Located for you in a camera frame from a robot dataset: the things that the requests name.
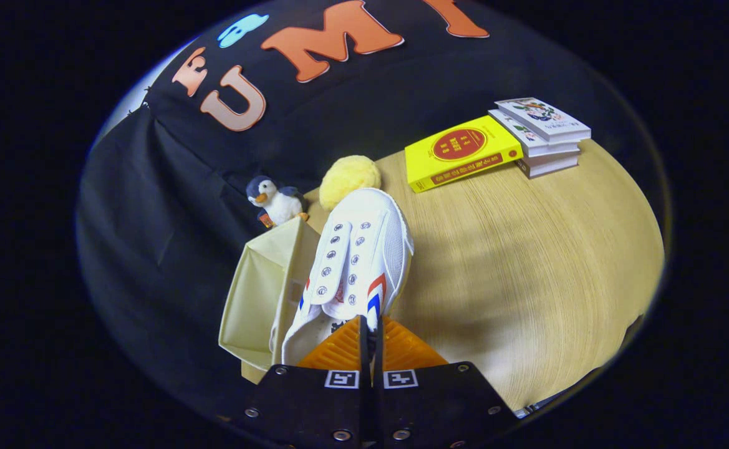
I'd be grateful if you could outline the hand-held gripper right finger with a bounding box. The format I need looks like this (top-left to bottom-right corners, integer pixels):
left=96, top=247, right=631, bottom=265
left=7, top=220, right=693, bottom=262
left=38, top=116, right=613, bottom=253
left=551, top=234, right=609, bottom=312
left=374, top=315, right=521, bottom=449

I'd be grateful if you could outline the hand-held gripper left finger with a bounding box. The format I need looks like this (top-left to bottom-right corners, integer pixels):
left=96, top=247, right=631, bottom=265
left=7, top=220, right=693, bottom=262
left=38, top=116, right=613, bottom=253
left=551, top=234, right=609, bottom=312
left=227, top=315, right=374, bottom=449

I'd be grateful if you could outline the beige fabric storage box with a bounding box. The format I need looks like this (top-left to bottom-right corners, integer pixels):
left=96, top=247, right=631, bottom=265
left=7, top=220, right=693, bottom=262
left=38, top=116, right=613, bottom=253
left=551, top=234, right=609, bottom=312
left=218, top=216, right=322, bottom=384

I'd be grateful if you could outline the white canvas shoe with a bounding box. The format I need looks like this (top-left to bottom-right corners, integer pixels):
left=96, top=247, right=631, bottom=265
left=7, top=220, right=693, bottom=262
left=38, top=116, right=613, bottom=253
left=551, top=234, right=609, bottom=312
left=269, top=187, right=415, bottom=367

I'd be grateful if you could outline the penguin plush toy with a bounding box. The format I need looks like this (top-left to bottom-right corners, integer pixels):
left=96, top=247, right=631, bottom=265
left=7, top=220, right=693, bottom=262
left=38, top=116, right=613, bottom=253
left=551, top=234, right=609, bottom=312
left=245, top=175, right=309, bottom=229

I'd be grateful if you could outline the yellow round plush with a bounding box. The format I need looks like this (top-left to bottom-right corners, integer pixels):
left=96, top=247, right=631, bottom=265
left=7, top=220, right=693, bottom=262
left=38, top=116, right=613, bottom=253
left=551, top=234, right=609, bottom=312
left=319, top=155, right=382, bottom=211

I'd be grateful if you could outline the yellow book with red circle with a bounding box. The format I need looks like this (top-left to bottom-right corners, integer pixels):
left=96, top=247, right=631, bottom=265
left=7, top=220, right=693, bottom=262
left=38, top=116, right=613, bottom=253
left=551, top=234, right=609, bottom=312
left=405, top=115, right=524, bottom=193

